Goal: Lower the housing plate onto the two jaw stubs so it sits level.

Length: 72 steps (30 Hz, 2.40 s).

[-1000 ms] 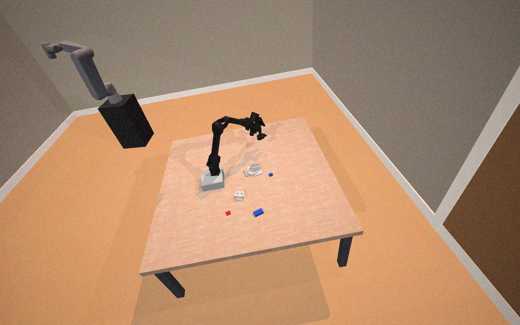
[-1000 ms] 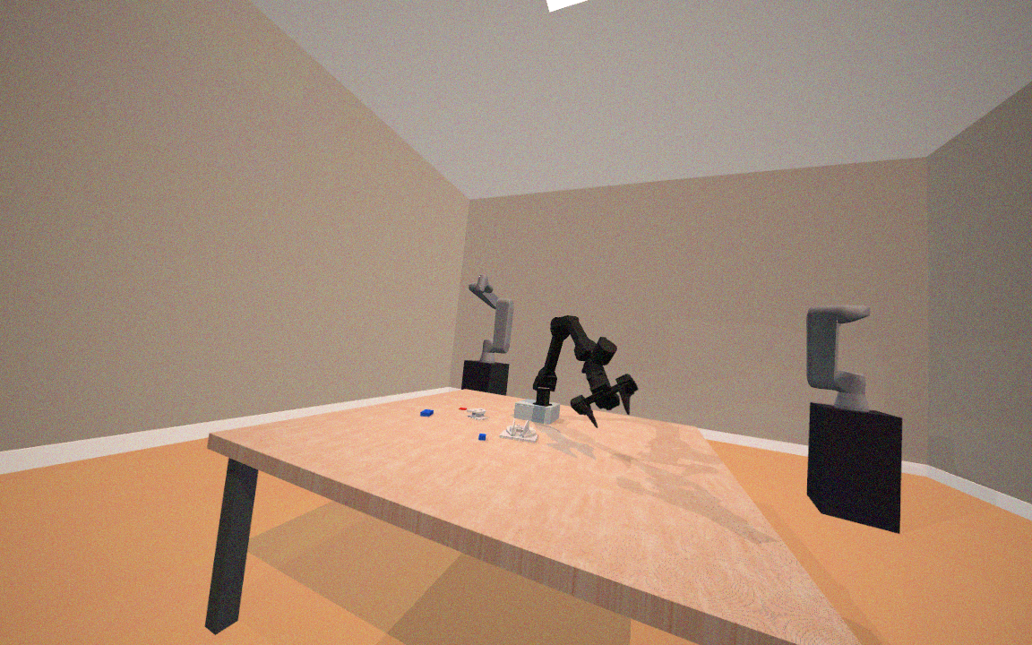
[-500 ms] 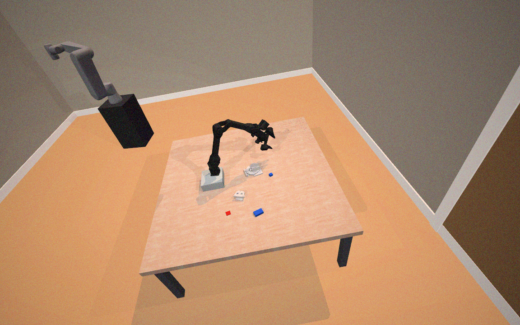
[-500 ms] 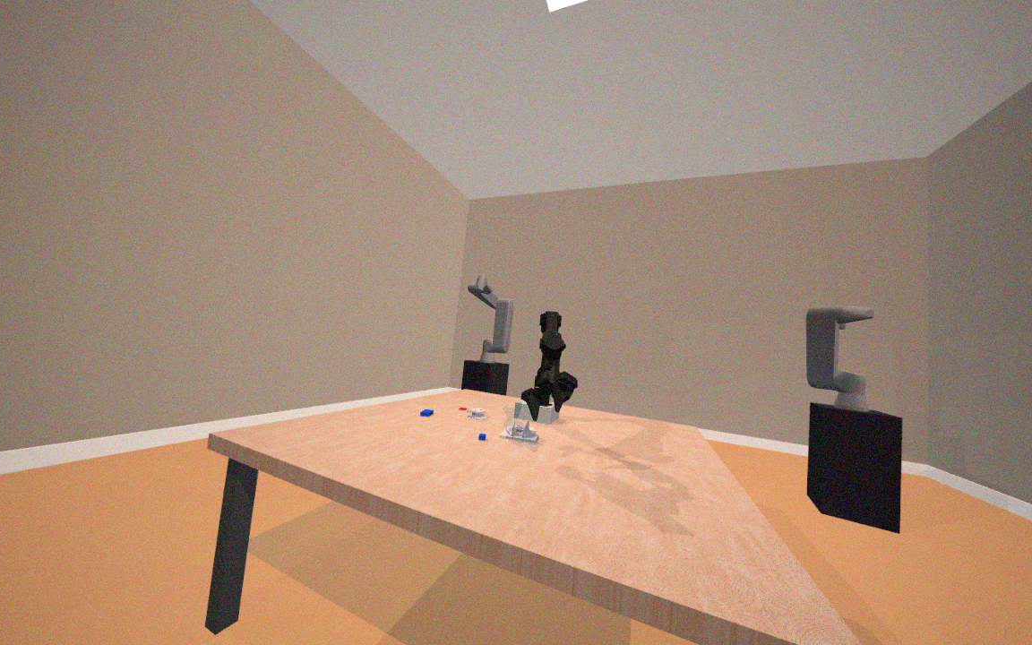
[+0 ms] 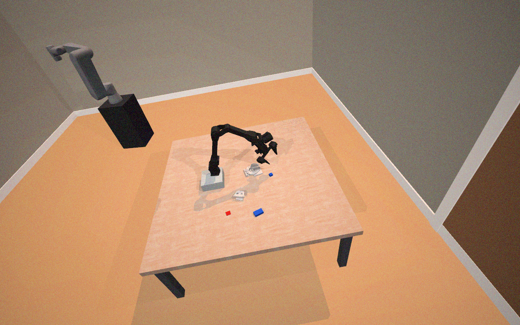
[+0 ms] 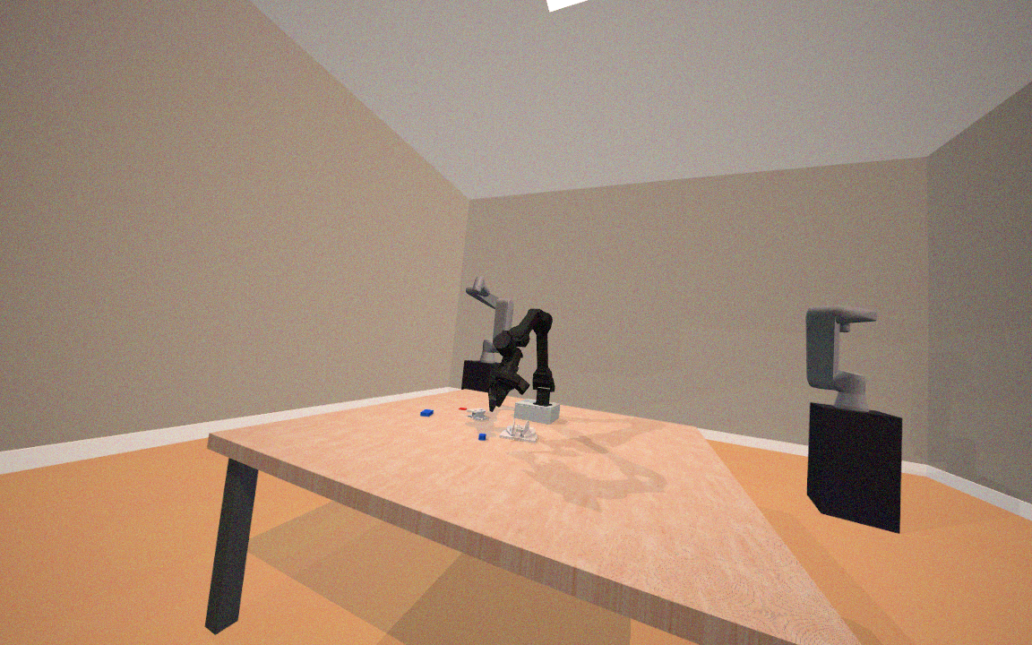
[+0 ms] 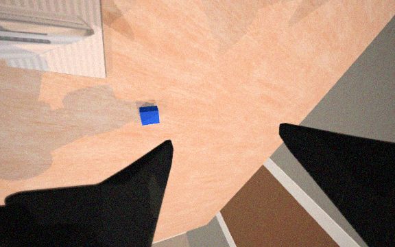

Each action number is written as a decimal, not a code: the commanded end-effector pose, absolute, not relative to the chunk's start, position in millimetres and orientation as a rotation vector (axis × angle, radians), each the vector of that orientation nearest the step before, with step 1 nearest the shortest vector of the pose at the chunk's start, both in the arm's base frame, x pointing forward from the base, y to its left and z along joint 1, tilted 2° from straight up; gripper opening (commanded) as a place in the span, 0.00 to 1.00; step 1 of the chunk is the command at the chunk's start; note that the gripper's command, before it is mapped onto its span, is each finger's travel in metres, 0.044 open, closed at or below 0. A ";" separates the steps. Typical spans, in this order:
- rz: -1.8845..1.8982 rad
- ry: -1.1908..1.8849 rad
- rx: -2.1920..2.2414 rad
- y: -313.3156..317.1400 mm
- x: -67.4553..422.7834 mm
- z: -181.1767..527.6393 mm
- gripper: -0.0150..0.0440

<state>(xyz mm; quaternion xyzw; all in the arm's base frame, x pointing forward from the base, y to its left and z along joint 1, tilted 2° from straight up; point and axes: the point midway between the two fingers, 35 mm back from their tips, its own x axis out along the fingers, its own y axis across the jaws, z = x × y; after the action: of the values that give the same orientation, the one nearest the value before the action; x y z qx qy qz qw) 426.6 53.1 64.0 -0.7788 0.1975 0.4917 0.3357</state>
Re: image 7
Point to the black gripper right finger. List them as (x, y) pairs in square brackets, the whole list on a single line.
[(356, 173)]

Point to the small blue block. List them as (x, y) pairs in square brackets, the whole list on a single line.
[(149, 115)]

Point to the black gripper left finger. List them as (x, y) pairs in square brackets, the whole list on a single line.
[(123, 209)]

